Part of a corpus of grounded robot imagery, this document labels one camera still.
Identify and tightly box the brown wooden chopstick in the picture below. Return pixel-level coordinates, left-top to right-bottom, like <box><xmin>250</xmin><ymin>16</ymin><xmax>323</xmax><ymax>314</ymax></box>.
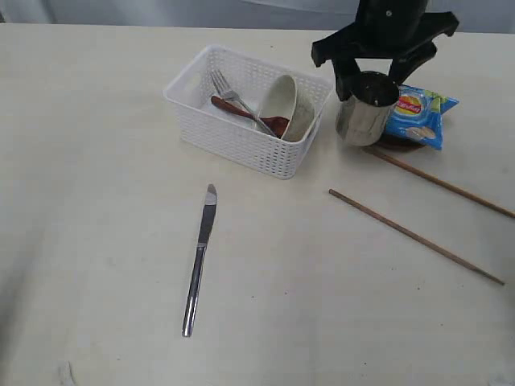
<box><xmin>363</xmin><ymin>146</ymin><xmax>514</xmax><ymax>219</ymax></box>
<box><xmin>328</xmin><ymin>189</ymin><xmax>505</xmax><ymax>286</ymax></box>

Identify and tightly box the brown wooden spoon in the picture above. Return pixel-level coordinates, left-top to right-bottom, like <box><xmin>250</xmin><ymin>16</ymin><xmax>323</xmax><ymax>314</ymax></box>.
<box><xmin>210</xmin><ymin>96</ymin><xmax>290</xmax><ymax>138</ymax></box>

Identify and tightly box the silver table knife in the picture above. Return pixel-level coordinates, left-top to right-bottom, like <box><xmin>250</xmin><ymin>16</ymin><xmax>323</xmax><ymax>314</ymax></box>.
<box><xmin>182</xmin><ymin>183</ymin><xmax>217</xmax><ymax>338</ymax></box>

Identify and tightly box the silver metal fork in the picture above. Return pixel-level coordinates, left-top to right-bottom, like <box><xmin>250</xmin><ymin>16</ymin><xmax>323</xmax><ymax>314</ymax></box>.
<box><xmin>210</xmin><ymin>69</ymin><xmax>276</xmax><ymax>138</ymax></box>

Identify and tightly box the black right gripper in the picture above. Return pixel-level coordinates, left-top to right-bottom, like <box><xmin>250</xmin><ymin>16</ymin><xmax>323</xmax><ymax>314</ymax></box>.
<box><xmin>311</xmin><ymin>0</ymin><xmax>459</xmax><ymax>101</ymax></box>

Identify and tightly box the silver metal cup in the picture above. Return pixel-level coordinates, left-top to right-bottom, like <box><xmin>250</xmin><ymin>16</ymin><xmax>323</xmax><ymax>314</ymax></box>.
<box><xmin>336</xmin><ymin>71</ymin><xmax>400</xmax><ymax>147</ymax></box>

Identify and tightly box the blue Lay's chips bag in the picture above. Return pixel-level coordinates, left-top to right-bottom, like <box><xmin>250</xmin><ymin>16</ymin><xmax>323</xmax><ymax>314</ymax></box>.
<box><xmin>383</xmin><ymin>84</ymin><xmax>459</xmax><ymax>150</ymax></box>

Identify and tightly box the white perforated plastic basket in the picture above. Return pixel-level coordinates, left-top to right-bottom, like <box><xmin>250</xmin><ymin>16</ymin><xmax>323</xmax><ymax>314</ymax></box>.
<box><xmin>163</xmin><ymin>45</ymin><xmax>332</xmax><ymax>179</ymax></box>

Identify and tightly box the brown wooden plate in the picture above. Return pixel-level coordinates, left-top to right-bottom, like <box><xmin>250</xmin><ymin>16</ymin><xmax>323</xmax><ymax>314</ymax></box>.
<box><xmin>375</xmin><ymin>135</ymin><xmax>424</xmax><ymax>153</ymax></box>

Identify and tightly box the speckled white ceramic bowl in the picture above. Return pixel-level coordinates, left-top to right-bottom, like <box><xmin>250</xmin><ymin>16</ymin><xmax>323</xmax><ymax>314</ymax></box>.
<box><xmin>258</xmin><ymin>74</ymin><xmax>315</xmax><ymax>142</ymax></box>

